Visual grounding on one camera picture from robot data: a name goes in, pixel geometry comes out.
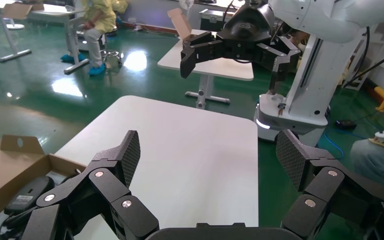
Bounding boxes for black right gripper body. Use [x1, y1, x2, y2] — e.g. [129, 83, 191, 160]
[223, 3, 276, 63]

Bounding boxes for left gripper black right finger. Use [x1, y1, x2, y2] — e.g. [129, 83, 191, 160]
[275, 129, 384, 240]

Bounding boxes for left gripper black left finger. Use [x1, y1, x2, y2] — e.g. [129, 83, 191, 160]
[16, 130, 160, 240]

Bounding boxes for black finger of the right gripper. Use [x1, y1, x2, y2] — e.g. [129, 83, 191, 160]
[254, 35, 302, 97]
[179, 30, 228, 80]

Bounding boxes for black wired computer mouse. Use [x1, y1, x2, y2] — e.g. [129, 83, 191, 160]
[0, 168, 82, 240]

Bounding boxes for cardboard box on far table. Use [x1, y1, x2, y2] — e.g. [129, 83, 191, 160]
[167, 8, 193, 41]

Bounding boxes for brown cardboard storage box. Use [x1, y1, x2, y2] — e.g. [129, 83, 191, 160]
[0, 134, 88, 229]

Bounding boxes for small open cardboard box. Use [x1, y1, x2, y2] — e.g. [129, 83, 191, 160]
[1, 1, 45, 21]

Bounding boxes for small white background table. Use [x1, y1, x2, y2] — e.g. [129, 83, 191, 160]
[157, 29, 255, 110]

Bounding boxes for black equipment case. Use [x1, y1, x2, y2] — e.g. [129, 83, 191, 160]
[199, 8, 238, 32]

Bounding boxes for white robot torso and base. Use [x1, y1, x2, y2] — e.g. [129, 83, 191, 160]
[254, 33, 367, 147]

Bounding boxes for white standing fan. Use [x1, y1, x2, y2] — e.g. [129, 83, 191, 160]
[178, 0, 196, 11]

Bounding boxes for seated operator in yellow coat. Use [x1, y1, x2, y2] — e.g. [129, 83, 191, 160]
[349, 119, 384, 191]

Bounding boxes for black power adapter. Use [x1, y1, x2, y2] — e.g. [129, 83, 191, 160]
[336, 119, 358, 131]

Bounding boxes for chrome round stool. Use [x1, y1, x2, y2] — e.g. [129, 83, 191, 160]
[99, 26, 124, 69]

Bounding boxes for seated person in yellow coat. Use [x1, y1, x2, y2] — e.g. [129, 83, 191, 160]
[60, 0, 128, 77]

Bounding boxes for white table grey legs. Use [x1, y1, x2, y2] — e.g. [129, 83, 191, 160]
[0, 0, 90, 75]

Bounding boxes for blue floor cable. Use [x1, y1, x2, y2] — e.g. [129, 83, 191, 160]
[323, 128, 345, 160]

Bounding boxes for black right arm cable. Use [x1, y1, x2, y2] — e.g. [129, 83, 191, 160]
[342, 25, 372, 90]

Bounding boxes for thin taut black cable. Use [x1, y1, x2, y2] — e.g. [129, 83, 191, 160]
[343, 45, 384, 88]

